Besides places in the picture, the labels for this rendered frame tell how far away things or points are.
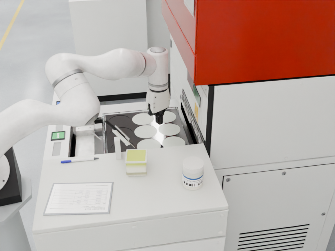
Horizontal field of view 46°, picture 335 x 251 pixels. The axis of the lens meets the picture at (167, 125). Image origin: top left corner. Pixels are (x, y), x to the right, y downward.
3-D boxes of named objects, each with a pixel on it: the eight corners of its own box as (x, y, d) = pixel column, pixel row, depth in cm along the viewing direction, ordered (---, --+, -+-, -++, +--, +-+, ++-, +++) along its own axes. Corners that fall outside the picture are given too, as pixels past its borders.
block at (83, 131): (94, 130, 178) (93, 125, 176) (94, 134, 175) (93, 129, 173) (76, 132, 177) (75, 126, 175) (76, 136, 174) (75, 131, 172)
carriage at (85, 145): (94, 125, 187) (93, 120, 185) (95, 175, 157) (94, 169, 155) (78, 126, 186) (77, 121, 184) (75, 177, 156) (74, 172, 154)
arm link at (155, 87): (160, 73, 162) (160, 79, 164) (143, 79, 157) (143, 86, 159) (173, 80, 157) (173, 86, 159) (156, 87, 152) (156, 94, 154)
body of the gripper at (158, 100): (161, 77, 163) (162, 101, 170) (142, 85, 158) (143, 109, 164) (173, 84, 159) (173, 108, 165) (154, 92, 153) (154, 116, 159)
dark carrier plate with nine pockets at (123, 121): (176, 109, 190) (176, 108, 190) (191, 152, 162) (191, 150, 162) (105, 115, 186) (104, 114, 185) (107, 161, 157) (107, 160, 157)
